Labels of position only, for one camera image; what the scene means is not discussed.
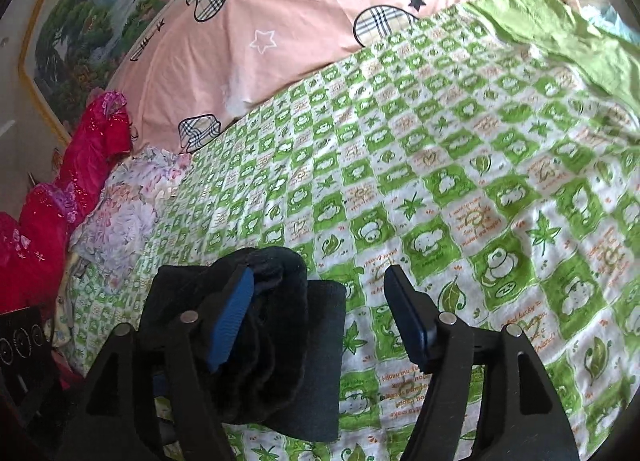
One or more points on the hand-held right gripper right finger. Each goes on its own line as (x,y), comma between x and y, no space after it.
(412,321)

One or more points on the black pants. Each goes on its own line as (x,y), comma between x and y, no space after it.
(280,351)

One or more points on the green checked bed sheet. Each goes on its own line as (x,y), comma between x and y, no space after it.
(450,181)

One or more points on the landscape wall poster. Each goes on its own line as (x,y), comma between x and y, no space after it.
(95,26)

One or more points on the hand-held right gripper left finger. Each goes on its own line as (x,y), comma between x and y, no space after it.
(230,323)

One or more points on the red sequined cloth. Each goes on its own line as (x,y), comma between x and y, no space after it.
(55,211)

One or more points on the light blue cloth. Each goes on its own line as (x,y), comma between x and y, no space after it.
(607,21)

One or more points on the floral patterned cloth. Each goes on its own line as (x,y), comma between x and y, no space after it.
(127,211)

